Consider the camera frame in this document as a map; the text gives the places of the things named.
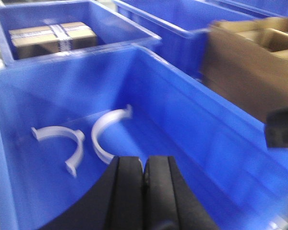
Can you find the blue bin with taped box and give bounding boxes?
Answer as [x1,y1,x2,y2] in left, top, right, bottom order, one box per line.
[0,0,161,68]

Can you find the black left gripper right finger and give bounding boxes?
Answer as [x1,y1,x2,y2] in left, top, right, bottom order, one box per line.
[144,156,218,230]

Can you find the white curved PVC clamp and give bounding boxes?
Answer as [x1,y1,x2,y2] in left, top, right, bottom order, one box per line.
[91,104,133,165]
[31,126,85,178]

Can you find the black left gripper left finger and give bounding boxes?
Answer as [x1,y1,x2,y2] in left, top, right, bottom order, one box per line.
[42,156,143,230]

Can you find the blue bin upper right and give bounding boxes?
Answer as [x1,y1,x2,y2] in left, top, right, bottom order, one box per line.
[114,0,262,77]

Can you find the blue bin holding clamps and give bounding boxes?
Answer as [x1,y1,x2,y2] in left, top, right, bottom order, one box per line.
[0,46,288,230]

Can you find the open brown cardboard box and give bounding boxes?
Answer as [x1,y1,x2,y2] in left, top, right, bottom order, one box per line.
[201,17,288,122]

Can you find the taped brown cardboard box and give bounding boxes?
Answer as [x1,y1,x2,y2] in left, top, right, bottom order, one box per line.
[9,22,98,59]

